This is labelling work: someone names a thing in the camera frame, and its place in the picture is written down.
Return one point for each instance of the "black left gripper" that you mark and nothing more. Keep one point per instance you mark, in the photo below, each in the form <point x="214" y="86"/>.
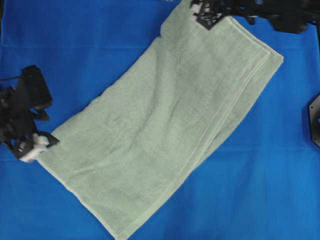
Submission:
<point x="21" y="135"/>

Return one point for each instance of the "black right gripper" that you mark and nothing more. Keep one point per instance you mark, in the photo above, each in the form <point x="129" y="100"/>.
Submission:
<point x="207" y="13"/>

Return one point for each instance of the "pale green bath towel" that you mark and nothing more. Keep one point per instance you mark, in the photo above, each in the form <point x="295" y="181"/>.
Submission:
<point x="132" y="147"/>

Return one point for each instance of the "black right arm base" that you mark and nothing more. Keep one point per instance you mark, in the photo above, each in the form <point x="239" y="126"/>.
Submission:
<point x="314" y="120"/>

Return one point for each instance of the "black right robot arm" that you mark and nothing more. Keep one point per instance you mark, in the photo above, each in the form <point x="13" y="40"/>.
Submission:
<point x="287" y="16"/>

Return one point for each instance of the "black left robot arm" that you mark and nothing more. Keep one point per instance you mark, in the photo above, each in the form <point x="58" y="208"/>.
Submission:
<point x="7" y="93"/>

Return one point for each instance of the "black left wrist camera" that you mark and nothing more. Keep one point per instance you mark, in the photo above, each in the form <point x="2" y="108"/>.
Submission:
<point x="31" y="90"/>

